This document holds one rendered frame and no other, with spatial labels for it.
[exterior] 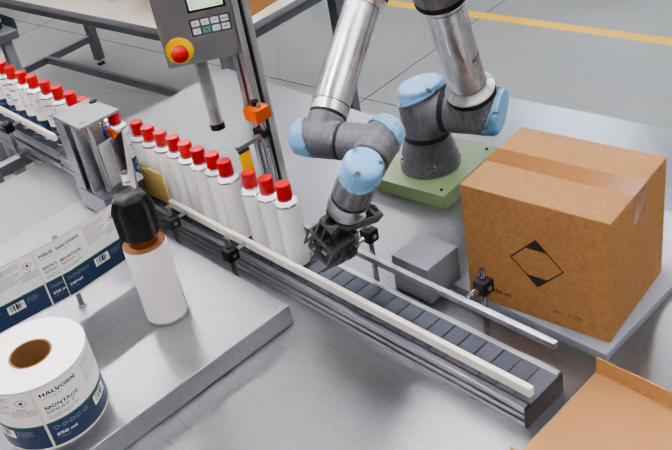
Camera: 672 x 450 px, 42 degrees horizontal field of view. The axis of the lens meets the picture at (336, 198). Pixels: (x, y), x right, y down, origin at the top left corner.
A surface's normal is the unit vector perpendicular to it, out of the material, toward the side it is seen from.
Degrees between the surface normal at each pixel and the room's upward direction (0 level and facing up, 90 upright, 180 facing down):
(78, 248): 90
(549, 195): 0
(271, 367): 0
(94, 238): 90
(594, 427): 0
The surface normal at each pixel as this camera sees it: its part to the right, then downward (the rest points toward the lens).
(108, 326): -0.16, -0.83
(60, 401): 0.64, 0.33
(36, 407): 0.30, 0.47
